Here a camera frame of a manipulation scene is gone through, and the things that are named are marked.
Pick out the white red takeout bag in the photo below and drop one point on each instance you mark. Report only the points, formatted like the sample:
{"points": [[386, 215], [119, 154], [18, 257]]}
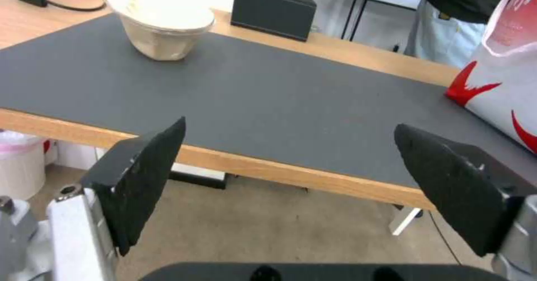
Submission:
{"points": [[501, 60]]}

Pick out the black rectangular speaker box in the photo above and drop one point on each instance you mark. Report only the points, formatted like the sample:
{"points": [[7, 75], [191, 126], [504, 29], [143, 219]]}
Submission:
{"points": [[272, 13]]}

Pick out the person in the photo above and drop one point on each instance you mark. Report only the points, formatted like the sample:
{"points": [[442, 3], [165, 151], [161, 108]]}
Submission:
{"points": [[453, 20]]}

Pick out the beige paper takeout bowl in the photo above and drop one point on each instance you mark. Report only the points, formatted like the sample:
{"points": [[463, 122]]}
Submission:
{"points": [[161, 23]]}

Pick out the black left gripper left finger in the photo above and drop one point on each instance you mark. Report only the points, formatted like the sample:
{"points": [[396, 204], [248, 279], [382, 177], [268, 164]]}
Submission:
{"points": [[138, 180]]}

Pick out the white table leg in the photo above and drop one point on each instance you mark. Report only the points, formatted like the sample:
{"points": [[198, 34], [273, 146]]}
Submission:
{"points": [[405, 221]]}

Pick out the white bin with pink liner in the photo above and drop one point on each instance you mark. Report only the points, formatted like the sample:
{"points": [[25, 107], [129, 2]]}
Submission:
{"points": [[19, 164]]}

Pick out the dark grey desk mat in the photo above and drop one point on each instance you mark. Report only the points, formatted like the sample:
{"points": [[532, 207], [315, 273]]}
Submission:
{"points": [[235, 101]]}

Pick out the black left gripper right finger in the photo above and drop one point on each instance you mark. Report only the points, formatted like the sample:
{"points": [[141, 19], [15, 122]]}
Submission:
{"points": [[457, 193]]}

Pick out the black metal stand frame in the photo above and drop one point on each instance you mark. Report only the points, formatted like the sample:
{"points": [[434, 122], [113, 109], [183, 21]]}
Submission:
{"points": [[369, 7]]}

